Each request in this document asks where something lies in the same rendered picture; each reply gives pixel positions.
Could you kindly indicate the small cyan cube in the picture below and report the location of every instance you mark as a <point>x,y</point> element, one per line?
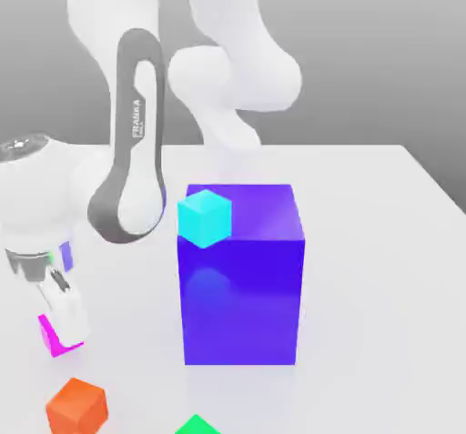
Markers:
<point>204,219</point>

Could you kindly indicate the small orange cube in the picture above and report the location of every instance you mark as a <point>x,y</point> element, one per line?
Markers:
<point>76,406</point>

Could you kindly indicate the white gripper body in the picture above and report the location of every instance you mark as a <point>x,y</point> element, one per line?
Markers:
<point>69,314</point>

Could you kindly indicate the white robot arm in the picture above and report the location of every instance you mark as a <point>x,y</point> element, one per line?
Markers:
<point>255,77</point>

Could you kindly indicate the large blue box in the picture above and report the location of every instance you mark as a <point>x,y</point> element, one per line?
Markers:
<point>240,295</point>

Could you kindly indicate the small magenta cube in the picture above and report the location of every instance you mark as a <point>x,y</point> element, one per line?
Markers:
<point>54,348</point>

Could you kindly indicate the small green cube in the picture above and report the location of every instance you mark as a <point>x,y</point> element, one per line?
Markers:
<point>197,426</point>

